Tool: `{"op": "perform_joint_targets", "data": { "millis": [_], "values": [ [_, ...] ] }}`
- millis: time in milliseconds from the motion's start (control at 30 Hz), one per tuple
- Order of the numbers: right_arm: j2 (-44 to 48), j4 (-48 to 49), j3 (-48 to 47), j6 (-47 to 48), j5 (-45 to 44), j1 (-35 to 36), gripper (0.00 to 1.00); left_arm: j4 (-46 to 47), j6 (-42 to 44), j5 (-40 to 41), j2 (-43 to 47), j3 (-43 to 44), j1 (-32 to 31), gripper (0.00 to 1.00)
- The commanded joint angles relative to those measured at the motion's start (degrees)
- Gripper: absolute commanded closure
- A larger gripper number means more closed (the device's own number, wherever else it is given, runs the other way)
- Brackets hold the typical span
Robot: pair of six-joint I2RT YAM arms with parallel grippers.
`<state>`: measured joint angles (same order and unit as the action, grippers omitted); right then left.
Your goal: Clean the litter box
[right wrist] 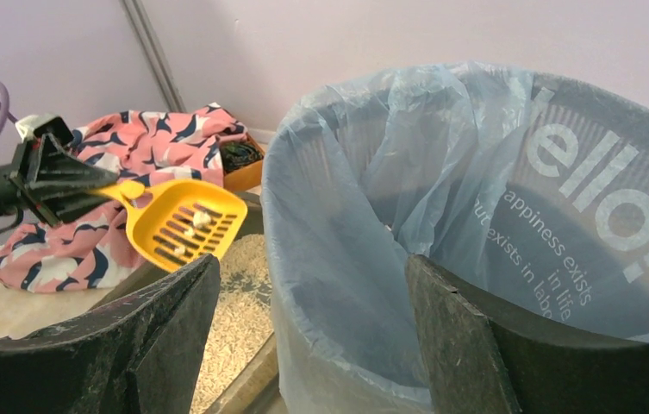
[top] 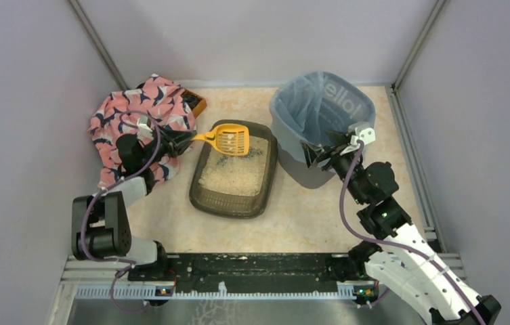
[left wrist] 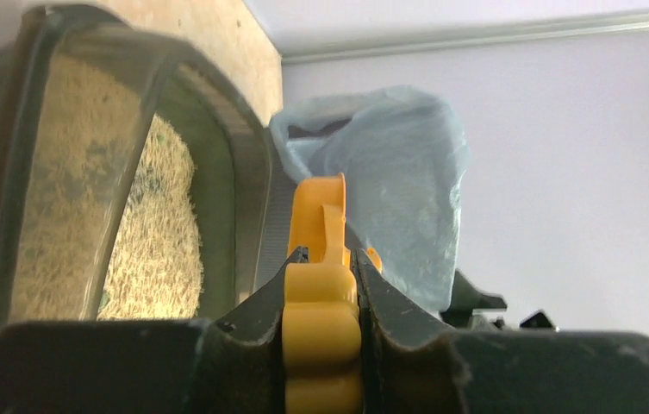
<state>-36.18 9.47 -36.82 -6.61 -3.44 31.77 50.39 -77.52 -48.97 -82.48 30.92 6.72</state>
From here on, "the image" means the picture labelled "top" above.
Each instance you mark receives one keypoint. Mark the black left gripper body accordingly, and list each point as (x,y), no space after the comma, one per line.
(170,142)

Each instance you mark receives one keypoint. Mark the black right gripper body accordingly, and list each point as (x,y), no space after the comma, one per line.
(326,154)

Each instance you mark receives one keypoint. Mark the grey ribbed trash bin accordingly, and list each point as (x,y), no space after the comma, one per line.
(308,178)

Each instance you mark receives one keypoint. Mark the yellow litter scoop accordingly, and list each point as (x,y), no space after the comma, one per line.
(228,138)

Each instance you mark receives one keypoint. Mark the dark translucent litter box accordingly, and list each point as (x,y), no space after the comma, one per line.
(237,207)

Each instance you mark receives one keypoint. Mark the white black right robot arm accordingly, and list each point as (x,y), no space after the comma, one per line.
(392,249)

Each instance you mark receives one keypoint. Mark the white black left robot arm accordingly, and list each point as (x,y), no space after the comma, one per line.
(100,225)

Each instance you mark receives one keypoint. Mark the orange box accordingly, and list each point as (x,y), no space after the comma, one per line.
(196,103)

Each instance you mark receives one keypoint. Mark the beige cat litter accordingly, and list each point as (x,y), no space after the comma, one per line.
(236,175)

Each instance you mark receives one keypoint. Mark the pink patterned cloth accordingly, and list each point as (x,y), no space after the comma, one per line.
(157,97)

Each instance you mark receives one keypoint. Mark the light blue bin liner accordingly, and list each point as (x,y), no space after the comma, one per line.
(308,106)

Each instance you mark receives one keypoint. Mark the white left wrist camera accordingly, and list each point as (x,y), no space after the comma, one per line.
(145,132)

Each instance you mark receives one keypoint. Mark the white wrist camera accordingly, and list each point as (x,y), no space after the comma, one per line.
(360,134)
(145,132)

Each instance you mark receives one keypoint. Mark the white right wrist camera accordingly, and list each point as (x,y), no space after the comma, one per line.
(360,134)

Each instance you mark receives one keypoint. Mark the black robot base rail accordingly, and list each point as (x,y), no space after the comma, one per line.
(291,275)

